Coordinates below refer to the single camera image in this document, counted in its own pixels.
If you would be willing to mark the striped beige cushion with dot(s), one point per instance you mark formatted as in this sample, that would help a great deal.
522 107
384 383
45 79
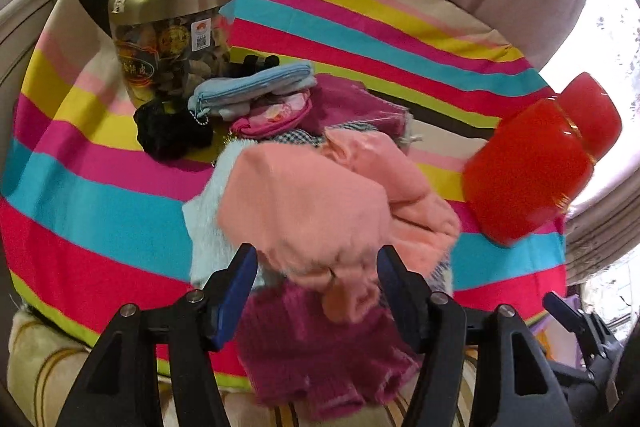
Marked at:
40 357

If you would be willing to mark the pink zip pouch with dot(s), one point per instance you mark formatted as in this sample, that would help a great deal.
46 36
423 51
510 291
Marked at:
270 117

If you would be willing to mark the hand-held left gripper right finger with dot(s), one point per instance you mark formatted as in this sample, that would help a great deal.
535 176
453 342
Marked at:
400 297

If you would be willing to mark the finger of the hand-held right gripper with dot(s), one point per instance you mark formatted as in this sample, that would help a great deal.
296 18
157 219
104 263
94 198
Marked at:
570 313

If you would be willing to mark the light blue fuzzy towel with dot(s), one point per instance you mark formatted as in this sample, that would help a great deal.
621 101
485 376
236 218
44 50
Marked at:
210 227

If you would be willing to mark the magenta knitted cloth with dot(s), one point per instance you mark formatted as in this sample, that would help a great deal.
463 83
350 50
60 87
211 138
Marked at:
300 347

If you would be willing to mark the small black fabric item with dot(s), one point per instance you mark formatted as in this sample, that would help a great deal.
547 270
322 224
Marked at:
255 64

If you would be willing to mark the glass jar with metal lid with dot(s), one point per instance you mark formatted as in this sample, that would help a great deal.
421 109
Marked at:
170 7

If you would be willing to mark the purple cardboard box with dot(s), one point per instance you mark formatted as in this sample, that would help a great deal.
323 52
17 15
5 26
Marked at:
555 342

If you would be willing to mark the black fuzzy scrunchie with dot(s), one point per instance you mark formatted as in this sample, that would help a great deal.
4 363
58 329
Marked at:
170 132

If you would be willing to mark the striped colourful tablecloth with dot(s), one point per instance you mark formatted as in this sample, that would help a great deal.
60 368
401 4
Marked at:
350 32

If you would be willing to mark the black white checkered cloth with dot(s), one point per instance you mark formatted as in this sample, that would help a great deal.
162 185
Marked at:
295 138

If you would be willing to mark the white curved furniture frame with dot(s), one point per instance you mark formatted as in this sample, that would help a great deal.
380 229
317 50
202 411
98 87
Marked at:
30 2

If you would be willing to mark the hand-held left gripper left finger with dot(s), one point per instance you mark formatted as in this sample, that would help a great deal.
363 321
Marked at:
235 292

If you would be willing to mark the pink fuzzy cloth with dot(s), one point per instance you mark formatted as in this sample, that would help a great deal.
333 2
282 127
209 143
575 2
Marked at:
310 207

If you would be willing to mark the red jar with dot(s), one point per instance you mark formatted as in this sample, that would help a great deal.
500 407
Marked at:
530 167

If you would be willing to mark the light blue zip pouch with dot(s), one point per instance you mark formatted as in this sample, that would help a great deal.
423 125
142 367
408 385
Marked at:
250 84

